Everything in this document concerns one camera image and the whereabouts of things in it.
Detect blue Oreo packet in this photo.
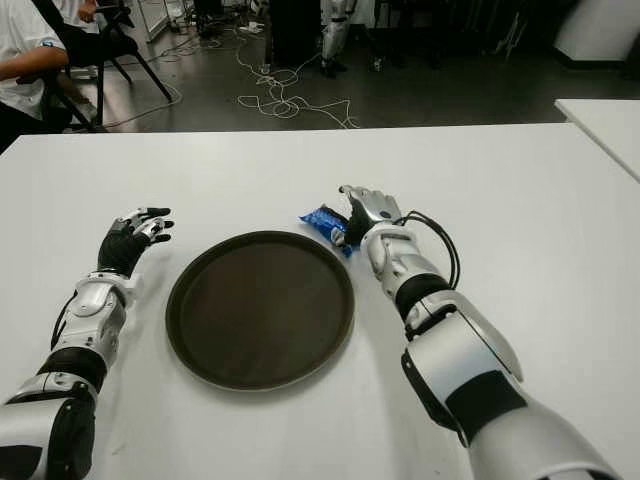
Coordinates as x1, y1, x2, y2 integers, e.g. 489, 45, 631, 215
298, 203, 357, 260

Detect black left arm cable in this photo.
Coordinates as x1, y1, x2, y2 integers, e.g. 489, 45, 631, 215
49, 293, 77, 352

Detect standing humanoid robot legs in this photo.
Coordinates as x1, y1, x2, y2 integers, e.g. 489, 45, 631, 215
319, 0, 359, 79

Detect white floor cable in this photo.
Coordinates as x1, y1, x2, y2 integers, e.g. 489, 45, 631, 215
233, 22, 362, 131

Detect black cabinet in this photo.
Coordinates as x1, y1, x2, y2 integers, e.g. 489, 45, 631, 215
269, 0, 324, 69

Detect white rounded machine base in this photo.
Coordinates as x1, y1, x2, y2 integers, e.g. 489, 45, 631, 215
551, 0, 640, 65

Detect white framed cabinet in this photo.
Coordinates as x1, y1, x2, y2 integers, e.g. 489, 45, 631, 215
143, 0, 172, 44

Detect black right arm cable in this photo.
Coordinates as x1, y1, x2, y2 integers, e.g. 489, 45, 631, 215
393, 210, 462, 291

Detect round brown tray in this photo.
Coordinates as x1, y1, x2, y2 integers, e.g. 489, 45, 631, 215
165, 229, 357, 394

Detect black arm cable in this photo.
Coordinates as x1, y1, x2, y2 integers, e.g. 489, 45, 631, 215
393, 210, 462, 291
49, 293, 77, 352

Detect person in white shirt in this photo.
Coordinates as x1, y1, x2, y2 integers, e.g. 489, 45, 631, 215
0, 0, 72, 152

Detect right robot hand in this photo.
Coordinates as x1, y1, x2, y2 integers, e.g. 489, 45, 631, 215
338, 184, 404, 249

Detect seated person on chair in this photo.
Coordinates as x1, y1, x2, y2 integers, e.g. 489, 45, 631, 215
49, 0, 102, 124

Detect black chair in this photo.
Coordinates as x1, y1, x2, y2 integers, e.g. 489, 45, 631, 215
47, 0, 174, 133

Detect white side table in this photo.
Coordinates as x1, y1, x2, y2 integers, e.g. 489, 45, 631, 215
553, 98, 640, 183

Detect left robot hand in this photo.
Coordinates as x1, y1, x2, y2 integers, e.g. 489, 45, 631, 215
97, 205, 175, 279

